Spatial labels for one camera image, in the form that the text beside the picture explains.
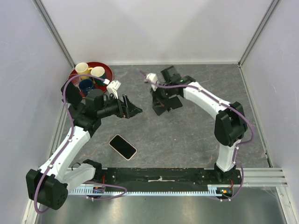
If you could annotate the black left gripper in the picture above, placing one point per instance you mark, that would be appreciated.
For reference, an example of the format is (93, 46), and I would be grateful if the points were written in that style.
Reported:
(126, 109)

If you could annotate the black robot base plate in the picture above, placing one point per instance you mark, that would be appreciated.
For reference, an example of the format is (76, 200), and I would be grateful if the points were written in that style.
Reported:
(165, 179)

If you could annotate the light blue cable duct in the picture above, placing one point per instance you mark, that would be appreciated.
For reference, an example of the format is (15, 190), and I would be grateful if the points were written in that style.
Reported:
(90, 190)

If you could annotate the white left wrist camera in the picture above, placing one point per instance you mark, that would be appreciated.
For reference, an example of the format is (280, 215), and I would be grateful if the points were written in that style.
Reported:
(112, 87)

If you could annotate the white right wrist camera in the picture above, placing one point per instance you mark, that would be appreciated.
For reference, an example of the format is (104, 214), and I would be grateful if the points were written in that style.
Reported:
(152, 79)

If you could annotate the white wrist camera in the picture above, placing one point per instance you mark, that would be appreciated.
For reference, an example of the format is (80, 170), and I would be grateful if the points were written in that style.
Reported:
(152, 79)
(112, 87)

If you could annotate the black angled desk phone stand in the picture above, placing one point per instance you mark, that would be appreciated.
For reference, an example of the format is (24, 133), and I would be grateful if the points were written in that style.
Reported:
(174, 103)

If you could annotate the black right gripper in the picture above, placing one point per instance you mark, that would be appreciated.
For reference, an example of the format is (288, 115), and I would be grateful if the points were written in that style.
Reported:
(156, 96)

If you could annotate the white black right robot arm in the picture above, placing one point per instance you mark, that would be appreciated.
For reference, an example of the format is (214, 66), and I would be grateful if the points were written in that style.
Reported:
(230, 124)

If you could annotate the green mug white inside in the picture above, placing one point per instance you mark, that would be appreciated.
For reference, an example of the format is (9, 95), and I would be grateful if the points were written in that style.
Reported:
(99, 72)

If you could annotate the clear drinking glass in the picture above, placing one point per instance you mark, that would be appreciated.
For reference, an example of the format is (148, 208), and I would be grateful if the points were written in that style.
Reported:
(75, 80)

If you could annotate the red round tray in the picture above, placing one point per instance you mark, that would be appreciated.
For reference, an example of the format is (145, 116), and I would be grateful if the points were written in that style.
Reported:
(109, 75)

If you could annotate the yellow mug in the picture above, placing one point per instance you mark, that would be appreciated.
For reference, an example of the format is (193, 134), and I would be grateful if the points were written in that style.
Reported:
(83, 69)

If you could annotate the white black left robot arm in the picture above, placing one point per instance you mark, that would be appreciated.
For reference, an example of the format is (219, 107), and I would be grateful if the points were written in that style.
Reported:
(52, 182)

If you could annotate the dark blue mug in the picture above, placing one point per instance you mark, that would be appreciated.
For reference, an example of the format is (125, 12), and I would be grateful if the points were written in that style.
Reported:
(86, 85)

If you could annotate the pink-cased smartphone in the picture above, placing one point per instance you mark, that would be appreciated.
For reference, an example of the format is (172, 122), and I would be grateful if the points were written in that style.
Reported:
(122, 147)

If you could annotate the aluminium frame rail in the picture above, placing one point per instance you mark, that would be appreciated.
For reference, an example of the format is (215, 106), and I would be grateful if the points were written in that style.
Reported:
(264, 177)

